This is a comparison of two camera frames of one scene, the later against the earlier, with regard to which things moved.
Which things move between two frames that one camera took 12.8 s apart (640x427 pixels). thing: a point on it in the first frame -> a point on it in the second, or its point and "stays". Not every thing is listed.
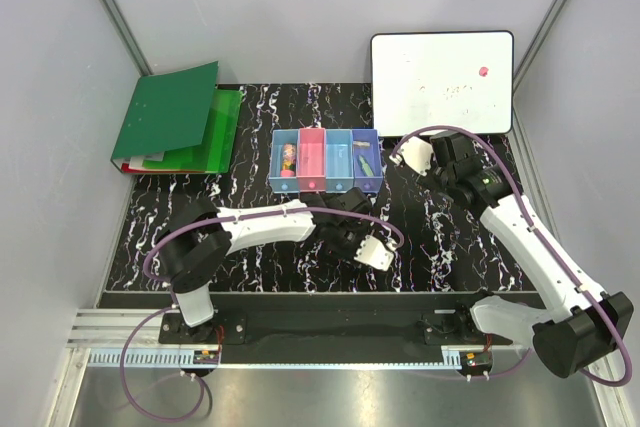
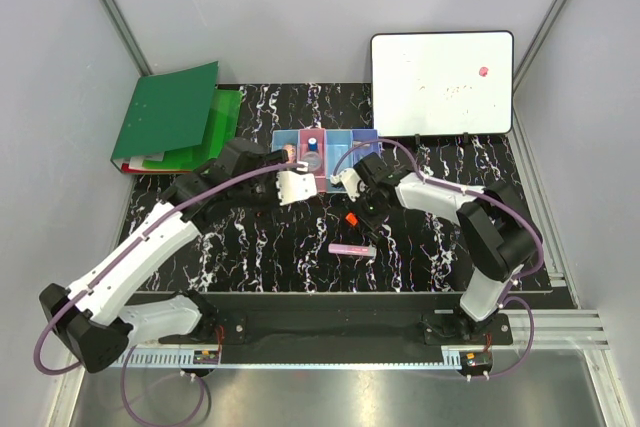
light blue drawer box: (339, 160) stays
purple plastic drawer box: (367, 163) stays
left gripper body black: (345, 244) -> (262, 192)
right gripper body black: (439, 176) -> (370, 209)
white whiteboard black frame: (451, 78) stays
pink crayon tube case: (288, 168) stays
